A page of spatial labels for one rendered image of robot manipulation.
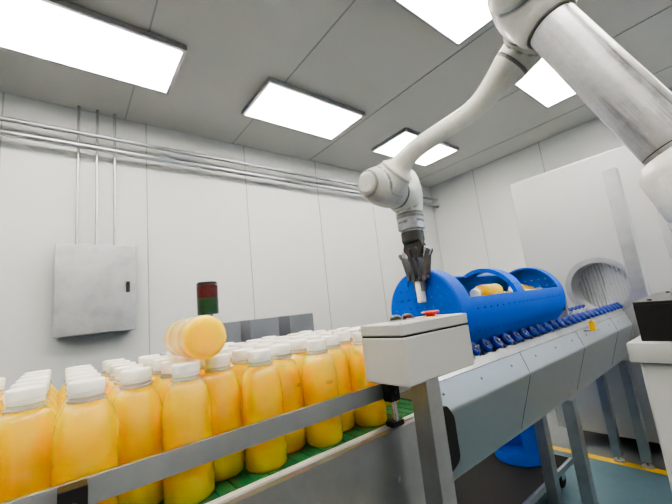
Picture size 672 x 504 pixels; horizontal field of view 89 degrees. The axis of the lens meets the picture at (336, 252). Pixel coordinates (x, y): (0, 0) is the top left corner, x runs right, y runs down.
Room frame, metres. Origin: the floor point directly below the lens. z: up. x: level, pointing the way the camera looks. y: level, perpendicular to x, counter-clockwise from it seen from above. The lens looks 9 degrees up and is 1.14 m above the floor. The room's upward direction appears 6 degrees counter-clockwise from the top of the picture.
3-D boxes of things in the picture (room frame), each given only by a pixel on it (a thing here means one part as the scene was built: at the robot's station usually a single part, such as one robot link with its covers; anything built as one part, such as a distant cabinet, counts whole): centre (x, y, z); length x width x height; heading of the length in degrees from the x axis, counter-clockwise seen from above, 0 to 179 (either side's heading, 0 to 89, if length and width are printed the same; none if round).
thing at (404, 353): (0.67, -0.14, 1.05); 0.20 x 0.10 x 0.10; 129
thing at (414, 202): (1.11, -0.25, 1.50); 0.13 x 0.11 x 0.16; 140
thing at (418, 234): (1.12, -0.26, 1.32); 0.08 x 0.07 x 0.09; 39
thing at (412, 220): (1.12, -0.26, 1.39); 0.09 x 0.09 x 0.06
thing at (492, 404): (1.69, -0.92, 0.79); 2.17 x 0.29 x 0.34; 129
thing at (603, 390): (2.37, -1.64, 0.31); 0.06 x 0.06 x 0.63; 39
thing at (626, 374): (2.26, -1.73, 0.31); 0.06 x 0.06 x 0.63; 39
